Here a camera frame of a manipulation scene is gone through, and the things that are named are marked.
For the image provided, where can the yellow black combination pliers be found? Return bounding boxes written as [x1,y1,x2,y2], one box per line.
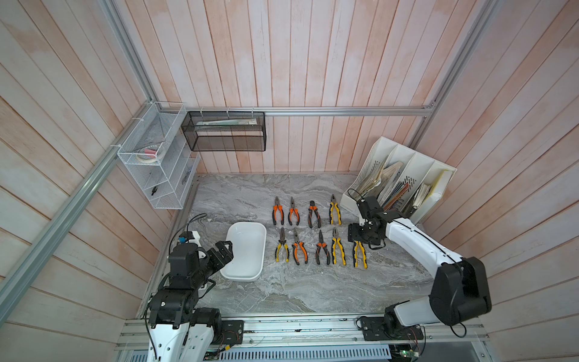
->
[329,194,342,226]

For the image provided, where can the white plastic storage box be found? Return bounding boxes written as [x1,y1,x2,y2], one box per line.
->
[220,222,267,282]

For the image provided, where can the orange black pliers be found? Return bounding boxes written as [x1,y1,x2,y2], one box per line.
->
[315,230,332,265]

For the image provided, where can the dark orange-tipped pliers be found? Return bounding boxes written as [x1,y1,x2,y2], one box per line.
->
[308,200,321,229]

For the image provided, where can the yellow long-nose pliers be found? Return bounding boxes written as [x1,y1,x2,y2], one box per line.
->
[275,227,290,262]

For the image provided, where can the orange grey long-nose pliers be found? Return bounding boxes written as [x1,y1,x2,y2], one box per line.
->
[293,229,308,265]

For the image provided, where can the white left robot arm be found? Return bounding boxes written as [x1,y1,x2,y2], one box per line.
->
[144,241,244,361]

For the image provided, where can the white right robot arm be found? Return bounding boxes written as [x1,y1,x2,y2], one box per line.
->
[348,196,492,341]

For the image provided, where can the white desktop file organizer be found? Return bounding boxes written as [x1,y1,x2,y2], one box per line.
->
[340,137,456,223]

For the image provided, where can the tape roll on shelf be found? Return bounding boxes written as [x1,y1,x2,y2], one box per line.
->
[136,147,161,164]

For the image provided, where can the white wire mesh shelf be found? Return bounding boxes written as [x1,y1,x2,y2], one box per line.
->
[118,102,200,210]

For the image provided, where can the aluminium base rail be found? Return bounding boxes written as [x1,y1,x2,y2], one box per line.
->
[115,311,489,351]

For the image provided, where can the black mesh wall basket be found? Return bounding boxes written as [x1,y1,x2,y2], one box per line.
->
[181,111,267,152]

